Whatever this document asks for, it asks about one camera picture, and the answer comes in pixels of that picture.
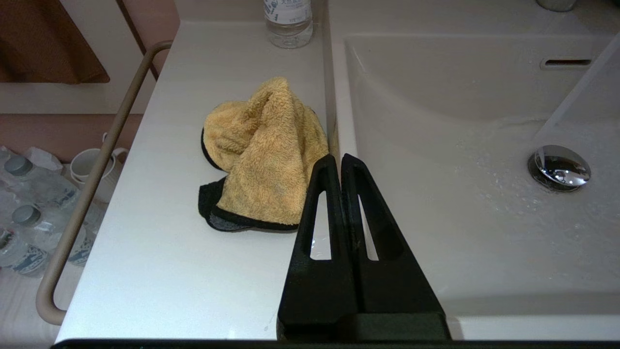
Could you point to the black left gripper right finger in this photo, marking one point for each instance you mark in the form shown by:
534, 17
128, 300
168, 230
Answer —
402, 286

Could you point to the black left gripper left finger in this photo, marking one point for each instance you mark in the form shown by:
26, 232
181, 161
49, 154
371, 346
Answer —
319, 286

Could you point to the yellow cloth black edge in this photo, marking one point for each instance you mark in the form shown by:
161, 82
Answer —
266, 155

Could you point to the white ceramic sink basin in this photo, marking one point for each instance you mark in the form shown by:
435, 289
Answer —
436, 218

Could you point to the chrome sink drain stopper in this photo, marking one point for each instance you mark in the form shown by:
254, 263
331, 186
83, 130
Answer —
559, 167

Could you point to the white mug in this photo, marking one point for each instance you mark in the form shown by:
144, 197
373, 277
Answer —
85, 167

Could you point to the empty clear plastic bottle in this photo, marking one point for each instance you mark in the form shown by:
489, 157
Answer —
288, 24

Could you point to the brown fabric holder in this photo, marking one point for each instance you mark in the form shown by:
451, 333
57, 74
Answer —
43, 43

